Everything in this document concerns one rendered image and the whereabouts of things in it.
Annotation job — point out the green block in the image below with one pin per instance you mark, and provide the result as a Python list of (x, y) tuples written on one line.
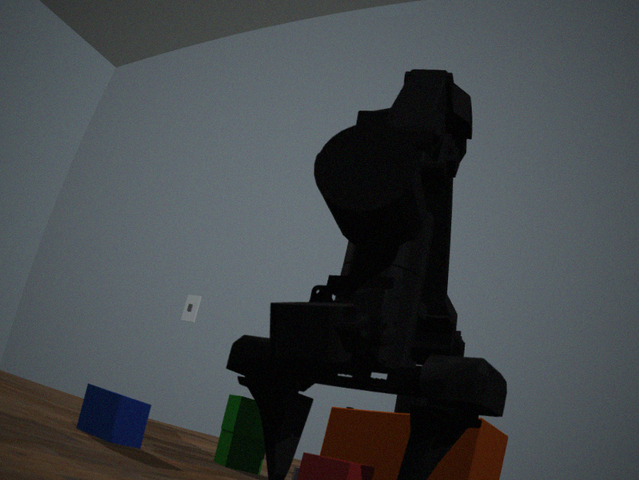
[(242, 416), (240, 452)]

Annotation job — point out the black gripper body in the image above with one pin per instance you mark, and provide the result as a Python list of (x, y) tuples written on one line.
[(468, 384)]

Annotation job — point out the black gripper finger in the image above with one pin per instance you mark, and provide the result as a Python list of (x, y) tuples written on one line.
[(283, 414), (434, 430)]

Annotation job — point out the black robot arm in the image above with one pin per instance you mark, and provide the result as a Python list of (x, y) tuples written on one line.
[(388, 182)]

